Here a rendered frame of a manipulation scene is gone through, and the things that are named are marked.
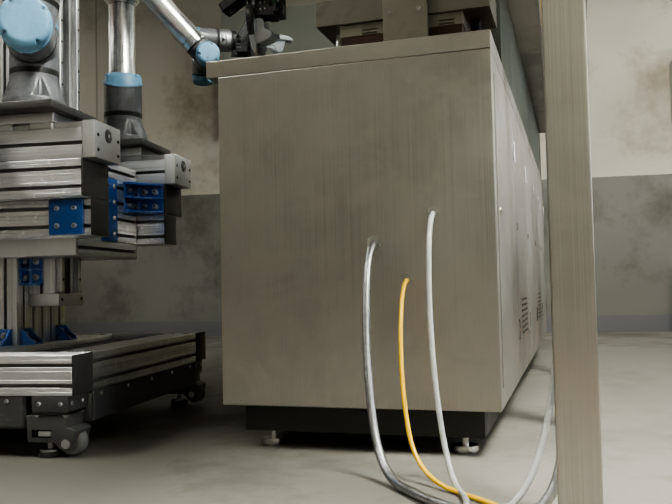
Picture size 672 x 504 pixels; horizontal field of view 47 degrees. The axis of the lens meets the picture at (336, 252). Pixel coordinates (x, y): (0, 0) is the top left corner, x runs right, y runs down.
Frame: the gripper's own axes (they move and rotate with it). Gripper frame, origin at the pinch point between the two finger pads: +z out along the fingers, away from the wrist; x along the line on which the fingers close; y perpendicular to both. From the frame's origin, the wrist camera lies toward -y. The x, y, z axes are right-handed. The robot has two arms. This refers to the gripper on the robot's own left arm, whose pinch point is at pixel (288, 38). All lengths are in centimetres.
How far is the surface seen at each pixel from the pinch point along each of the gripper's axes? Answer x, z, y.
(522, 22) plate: 59, 59, 1
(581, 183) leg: 177, 4, 50
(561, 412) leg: 179, 1, 82
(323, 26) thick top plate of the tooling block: 93, -11, 14
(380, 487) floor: 142, -12, 105
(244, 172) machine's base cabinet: 93, -30, 48
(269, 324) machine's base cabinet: 101, -25, 82
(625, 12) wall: -219, 292, -76
